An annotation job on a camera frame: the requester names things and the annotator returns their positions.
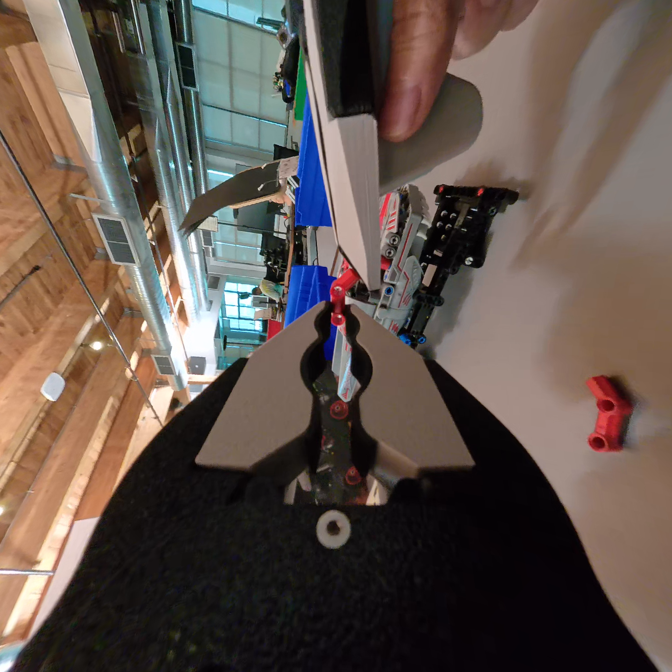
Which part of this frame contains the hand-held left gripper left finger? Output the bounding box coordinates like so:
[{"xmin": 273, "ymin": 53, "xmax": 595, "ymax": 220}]
[{"xmin": 195, "ymin": 301, "xmax": 337, "ymax": 473}]

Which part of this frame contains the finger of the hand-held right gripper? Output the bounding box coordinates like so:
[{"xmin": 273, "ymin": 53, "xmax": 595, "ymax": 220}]
[
  {"xmin": 315, "ymin": 0, "xmax": 484, "ymax": 291},
  {"xmin": 303, "ymin": 0, "xmax": 340, "ymax": 251}
]

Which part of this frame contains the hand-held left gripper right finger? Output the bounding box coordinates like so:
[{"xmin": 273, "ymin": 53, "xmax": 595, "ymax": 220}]
[{"xmin": 348, "ymin": 310, "xmax": 476, "ymax": 480}]

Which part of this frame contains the red grey toy brick truck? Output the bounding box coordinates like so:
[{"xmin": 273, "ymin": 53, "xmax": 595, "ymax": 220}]
[{"xmin": 310, "ymin": 184, "xmax": 520, "ymax": 505}]

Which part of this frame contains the grey desk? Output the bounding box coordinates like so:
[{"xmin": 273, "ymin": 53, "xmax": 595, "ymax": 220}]
[{"xmin": 382, "ymin": 0, "xmax": 672, "ymax": 672}]

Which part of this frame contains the person's right hand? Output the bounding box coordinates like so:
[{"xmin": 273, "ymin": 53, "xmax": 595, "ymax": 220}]
[{"xmin": 380, "ymin": 0, "xmax": 543, "ymax": 142}]

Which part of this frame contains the green board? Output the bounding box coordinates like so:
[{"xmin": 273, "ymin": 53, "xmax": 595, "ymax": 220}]
[{"xmin": 293, "ymin": 47, "xmax": 308, "ymax": 123}]

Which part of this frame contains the stack of blue bins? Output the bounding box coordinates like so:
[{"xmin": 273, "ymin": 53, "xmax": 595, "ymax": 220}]
[{"xmin": 293, "ymin": 94, "xmax": 335, "ymax": 228}]

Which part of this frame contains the blue storage bin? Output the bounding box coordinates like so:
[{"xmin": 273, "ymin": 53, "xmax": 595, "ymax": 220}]
[{"xmin": 285, "ymin": 265, "xmax": 344, "ymax": 361}]

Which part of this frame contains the dark cardboard flap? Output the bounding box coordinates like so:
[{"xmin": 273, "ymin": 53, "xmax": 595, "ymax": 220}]
[{"xmin": 177, "ymin": 160, "xmax": 296, "ymax": 233}]

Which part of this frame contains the small red brick connector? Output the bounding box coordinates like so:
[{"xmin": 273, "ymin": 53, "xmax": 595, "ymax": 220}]
[{"xmin": 585, "ymin": 375, "xmax": 632, "ymax": 453}]

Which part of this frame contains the slim silver ventilation duct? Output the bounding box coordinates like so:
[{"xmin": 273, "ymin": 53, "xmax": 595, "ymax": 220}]
[{"xmin": 134, "ymin": 0, "xmax": 211, "ymax": 316}]

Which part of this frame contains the large silver ventilation duct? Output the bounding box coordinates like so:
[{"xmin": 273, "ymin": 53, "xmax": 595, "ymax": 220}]
[{"xmin": 58, "ymin": 0, "xmax": 190, "ymax": 392}]

